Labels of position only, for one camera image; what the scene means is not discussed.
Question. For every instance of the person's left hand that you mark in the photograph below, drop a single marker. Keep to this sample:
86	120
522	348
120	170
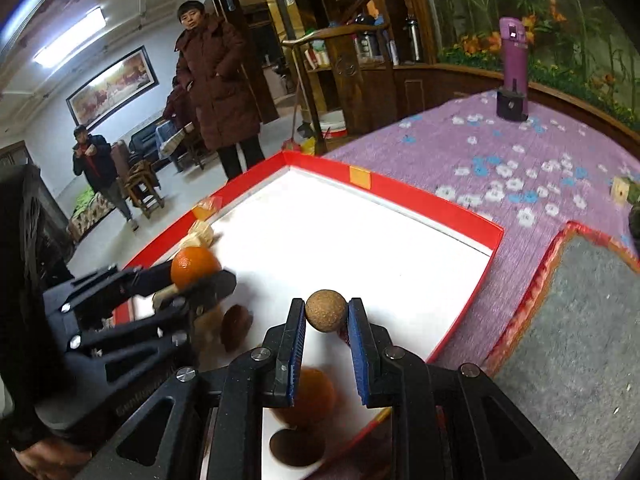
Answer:
50	460

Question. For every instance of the white bucket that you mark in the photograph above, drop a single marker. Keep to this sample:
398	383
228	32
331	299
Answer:
332	127

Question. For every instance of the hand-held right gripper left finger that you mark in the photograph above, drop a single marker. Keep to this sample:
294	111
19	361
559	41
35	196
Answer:
296	355

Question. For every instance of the wooden stool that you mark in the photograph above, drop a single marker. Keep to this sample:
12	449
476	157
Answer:
145	190

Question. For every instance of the framed wall painting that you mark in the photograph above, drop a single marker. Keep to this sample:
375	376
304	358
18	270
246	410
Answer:
112	87

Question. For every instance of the small wooden block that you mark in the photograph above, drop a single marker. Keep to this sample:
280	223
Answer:
620	190

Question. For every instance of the black sofa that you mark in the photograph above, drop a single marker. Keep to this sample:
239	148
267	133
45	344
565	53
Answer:
142	137

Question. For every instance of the red box with white inside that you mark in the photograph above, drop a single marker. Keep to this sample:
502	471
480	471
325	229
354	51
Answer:
350	240

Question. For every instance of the orange mandarin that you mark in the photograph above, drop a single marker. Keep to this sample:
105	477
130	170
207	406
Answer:
310	395
195	267

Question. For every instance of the grey mat with red border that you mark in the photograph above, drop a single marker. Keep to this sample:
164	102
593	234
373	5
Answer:
575	350

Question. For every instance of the wooden display shelf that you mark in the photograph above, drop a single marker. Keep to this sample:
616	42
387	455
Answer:
350	85

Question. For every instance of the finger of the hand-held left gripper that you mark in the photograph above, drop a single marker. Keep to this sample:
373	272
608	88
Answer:
200	292
125	280

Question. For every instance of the ceiling light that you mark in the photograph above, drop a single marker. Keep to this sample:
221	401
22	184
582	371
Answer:
70	37

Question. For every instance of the purple bottle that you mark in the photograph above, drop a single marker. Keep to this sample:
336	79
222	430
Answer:
515	55

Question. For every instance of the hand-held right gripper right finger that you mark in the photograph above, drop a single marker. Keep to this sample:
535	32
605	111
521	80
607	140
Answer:
357	355

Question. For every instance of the patterned cloth bundle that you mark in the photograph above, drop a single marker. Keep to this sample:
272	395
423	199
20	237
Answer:
90	210

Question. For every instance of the purple floral blanket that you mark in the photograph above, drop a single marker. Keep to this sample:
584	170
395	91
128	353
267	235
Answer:
450	160

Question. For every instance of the steel thermos flask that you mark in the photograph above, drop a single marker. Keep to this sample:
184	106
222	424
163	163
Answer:
412	40

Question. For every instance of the framed floral panel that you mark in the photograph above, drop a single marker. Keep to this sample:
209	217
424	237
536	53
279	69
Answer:
575	25

